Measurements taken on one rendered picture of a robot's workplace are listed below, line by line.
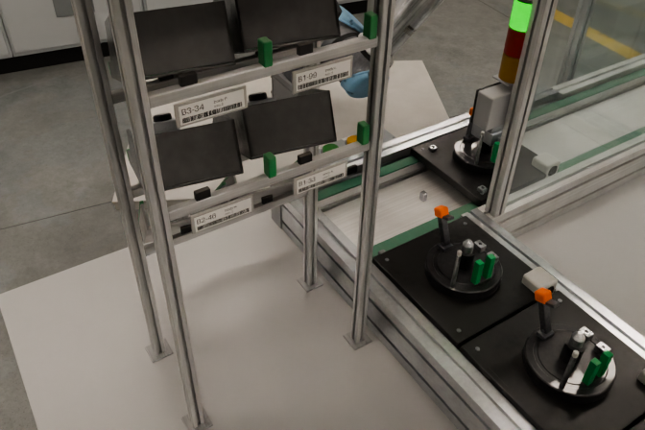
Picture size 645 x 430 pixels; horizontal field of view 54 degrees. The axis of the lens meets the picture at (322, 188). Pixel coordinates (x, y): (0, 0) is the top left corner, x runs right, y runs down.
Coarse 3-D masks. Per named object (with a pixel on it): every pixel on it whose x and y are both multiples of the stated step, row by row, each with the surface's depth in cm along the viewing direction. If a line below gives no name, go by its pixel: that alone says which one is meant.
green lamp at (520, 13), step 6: (516, 0) 107; (516, 6) 107; (522, 6) 106; (528, 6) 106; (516, 12) 108; (522, 12) 107; (528, 12) 106; (516, 18) 108; (522, 18) 107; (528, 18) 107; (510, 24) 110; (516, 24) 108; (522, 24) 108; (516, 30) 109; (522, 30) 108
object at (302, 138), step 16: (304, 96) 88; (320, 96) 88; (240, 112) 86; (256, 112) 86; (272, 112) 86; (288, 112) 87; (304, 112) 88; (320, 112) 89; (240, 128) 88; (256, 128) 86; (272, 128) 87; (288, 128) 88; (304, 128) 89; (320, 128) 89; (240, 144) 91; (256, 144) 86; (272, 144) 87; (288, 144) 88; (304, 144) 89; (320, 144) 90
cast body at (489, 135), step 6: (474, 126) 143; (474, 132) 143; (480, 132) 142; (486, 132) 140; (492, 132) 139; (498, 132) 140; (486, 138) 141; (492, 138) 139; (498, 138) 140; (492, 144) 141
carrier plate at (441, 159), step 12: (456, 132) 155; (420, 144) 151; (432, 144) 151; (444, 144) 151; (420, 156) 147; (432, 156) 147; (444, 156) 147; (432, 168) 145; (444, 168) 143; (456, 168) 143; (444, 180) 143; (456, 180) 139; (468, 180) 140; (480, 180) 140; (468, 192) 137; (480, 204) 135
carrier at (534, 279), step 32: (448, 224) 128; (384, 256) 120; (416, 256) 120; (448, 256) 117; (480, 256) 118; (512, 256) 121; (416, 288) 114; (448, 288) 111; (480, 288) 111; (512, 288) 114; (448, 320) 108; (480, 320) 108
